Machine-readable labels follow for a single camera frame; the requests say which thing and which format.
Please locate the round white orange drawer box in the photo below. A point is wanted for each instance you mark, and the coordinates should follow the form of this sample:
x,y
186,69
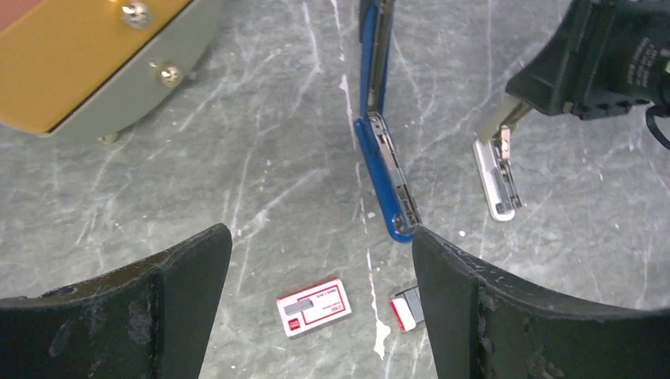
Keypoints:
x,y
86,70

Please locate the blue black stapler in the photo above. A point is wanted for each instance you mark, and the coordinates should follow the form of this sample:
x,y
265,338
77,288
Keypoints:
x,y
399,210

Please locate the red staples box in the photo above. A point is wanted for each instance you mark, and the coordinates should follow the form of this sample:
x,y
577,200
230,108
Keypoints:
x,y
313,307

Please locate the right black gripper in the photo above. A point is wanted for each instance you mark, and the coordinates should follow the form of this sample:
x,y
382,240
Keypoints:
x,y
605,58

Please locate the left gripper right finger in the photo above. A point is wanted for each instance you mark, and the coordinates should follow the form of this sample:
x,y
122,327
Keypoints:
x,y
485,322

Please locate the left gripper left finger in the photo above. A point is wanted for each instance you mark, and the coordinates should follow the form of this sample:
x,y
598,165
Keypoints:
x,y
150,319

